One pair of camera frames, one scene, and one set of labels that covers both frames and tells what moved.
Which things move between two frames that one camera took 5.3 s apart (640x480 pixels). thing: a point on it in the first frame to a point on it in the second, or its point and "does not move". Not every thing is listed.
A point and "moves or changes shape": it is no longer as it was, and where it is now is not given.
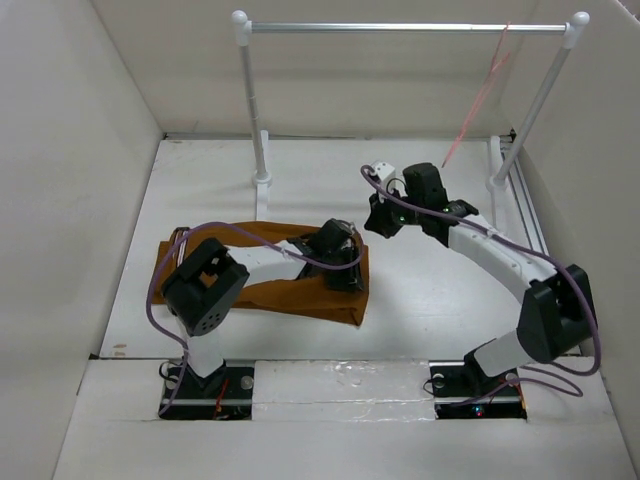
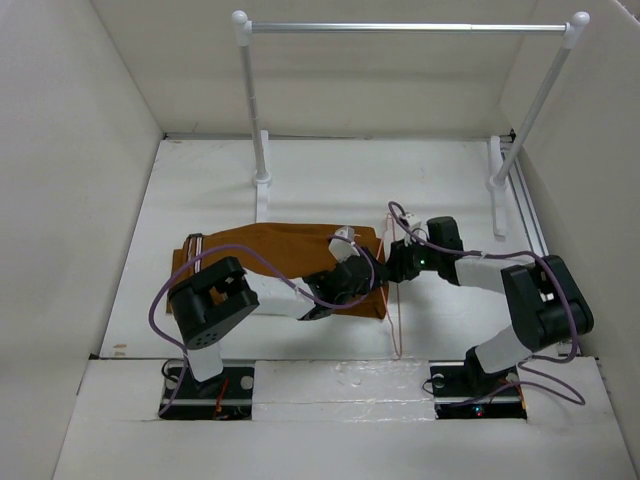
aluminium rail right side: (518, 178) does not move
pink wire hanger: (497, 60) to (398, 286)
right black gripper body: (392, 216) to (415, 259)
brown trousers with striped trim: (311, 298) moves or changes shape
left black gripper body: (339, 278) to (360, 291)
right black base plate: (460, 392) does not move
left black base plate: (226, 394) does not move
